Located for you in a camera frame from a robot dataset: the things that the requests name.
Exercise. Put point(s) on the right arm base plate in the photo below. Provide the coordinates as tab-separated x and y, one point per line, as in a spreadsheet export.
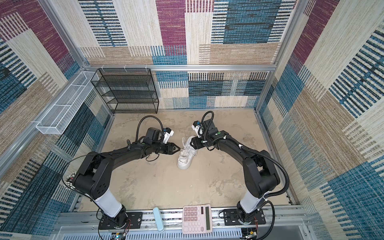
234	217

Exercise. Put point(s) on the white shoelace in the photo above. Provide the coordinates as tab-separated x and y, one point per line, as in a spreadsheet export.
188	153

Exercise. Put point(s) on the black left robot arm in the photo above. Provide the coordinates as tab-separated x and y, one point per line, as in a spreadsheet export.
93	178

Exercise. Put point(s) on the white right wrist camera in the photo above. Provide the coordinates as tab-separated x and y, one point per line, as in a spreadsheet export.
198	127

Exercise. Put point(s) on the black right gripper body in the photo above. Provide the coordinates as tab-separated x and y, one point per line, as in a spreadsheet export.
201	142

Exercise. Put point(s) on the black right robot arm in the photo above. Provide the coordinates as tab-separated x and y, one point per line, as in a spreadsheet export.
261	175

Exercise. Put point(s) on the cup of coloured pencils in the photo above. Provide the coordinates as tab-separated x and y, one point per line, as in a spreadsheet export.
69	181

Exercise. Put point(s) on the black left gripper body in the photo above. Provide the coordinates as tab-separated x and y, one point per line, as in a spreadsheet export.
160	148

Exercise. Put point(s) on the white sneaker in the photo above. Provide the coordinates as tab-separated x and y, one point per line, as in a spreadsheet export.
183	166

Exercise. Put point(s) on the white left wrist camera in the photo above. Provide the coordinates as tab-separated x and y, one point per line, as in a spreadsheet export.
167	134

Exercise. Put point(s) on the white wire mesh basket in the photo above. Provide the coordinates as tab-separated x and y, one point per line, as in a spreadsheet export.
60	115

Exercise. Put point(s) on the light blue case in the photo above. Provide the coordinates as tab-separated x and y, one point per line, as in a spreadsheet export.
158	219

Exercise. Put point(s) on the pink calculator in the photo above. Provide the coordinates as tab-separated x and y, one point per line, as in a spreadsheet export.
197	219

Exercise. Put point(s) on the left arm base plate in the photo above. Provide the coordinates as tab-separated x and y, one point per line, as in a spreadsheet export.
130	220

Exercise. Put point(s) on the black wire mesh shelf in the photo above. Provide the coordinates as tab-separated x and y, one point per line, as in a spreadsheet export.
126	91

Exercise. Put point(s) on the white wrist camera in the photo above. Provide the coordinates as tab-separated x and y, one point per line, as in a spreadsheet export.
198	127
167	134

